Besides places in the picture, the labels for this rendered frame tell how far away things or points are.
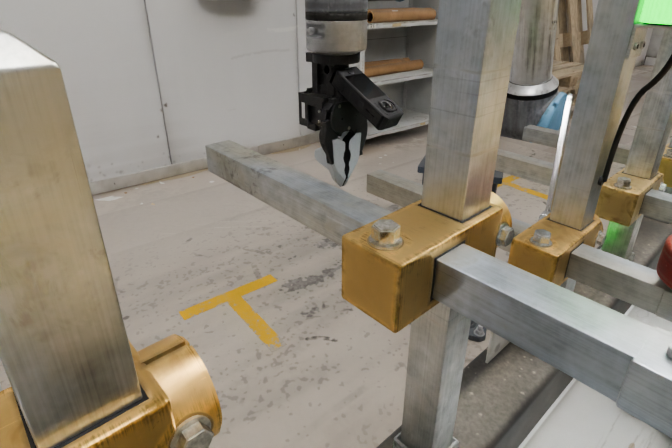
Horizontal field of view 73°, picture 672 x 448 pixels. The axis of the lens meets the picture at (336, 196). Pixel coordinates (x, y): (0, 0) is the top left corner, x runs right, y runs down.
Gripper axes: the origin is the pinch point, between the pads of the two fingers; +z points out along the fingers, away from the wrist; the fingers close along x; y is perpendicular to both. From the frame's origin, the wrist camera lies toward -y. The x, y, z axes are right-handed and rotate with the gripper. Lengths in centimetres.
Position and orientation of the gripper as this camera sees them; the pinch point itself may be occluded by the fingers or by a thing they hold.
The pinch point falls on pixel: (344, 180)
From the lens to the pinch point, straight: 74.4
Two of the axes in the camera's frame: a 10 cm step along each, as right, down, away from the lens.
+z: 0.0, 9.1, 4.2
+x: -7.4, 2.8, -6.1
